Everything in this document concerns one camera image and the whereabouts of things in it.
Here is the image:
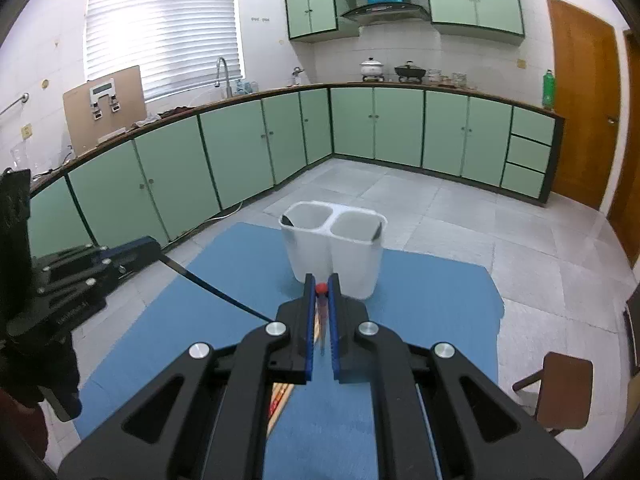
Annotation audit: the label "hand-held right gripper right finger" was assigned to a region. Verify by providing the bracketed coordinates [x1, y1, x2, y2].
[327, 273, 585, 480]

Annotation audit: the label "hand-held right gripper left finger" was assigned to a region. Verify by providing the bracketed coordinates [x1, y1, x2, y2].
[57, 274, 321, 480]

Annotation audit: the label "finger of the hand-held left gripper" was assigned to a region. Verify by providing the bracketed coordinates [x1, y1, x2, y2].
[32, 236, 163, 272]
[30, 260, 126, 320]

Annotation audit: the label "dark red chopstick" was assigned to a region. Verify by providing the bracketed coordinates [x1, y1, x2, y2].
[315, 283, 329, 358]

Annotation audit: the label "red patterned chopstick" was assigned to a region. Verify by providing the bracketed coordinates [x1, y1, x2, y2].
[269, 383, 287, 418]

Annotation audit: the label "tan and red chopstick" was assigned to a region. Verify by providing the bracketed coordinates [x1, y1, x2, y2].
[266, 384, 293, 439]

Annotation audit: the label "white two-compartment utensil holder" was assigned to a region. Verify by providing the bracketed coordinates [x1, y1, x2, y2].
[279, 201, 388, 301]

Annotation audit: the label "black chopstick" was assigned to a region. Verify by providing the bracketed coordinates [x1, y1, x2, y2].
[159, 254, 276, 323]

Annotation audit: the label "person's left forearm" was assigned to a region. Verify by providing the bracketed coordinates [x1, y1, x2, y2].
[0, 389, 49, 467]

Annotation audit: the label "green base cabinet row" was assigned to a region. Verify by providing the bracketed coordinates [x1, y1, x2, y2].
[330, 85, 566, 206]
[27, 87, 334, 261]

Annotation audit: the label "blue mat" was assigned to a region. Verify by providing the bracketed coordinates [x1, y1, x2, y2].
[74, 222, 505, 480]

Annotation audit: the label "white cloth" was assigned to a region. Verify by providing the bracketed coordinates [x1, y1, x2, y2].
[127, 112, 164, 129]

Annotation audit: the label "metal towel bar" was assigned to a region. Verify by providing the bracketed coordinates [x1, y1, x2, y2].
[0, 92, 30, 117]

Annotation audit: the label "cardboard board with gripper print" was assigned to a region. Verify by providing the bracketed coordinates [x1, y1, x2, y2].
[62, 65, 148, 154]

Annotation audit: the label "chrome faucet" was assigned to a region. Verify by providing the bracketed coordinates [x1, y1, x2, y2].
[215, 56, 234, 99]

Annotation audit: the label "white window blinds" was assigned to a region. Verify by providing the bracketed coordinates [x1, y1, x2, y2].
[84, 0, 247, 104]

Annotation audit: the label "wooden chair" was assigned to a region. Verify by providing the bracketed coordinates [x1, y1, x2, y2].
[512, 351, 595, 436]

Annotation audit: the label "green drawer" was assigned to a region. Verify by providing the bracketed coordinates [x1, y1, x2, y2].
[505, 135, 553, 173]
[510, 106, 556, 144]
[501, 162, 547, 200]

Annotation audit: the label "white cooking pot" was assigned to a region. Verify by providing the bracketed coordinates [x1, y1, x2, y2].
[359, 57, 386, 81]

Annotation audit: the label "black wok with lid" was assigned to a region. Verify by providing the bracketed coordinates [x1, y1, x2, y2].
[393, 60, 429, 84]

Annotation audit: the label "green bottle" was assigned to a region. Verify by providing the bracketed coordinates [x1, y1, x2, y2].
[541, 69, 556, 111]

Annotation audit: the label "black range hood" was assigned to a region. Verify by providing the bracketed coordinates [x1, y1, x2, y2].
[340, 2, 432, 25]

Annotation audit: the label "wooden door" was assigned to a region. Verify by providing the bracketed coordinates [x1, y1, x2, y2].
[545, 0, 622, 211]
[607, 30, 640, 269]

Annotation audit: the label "white cable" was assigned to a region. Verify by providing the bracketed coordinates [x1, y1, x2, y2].
[204, 199, 247, 222]

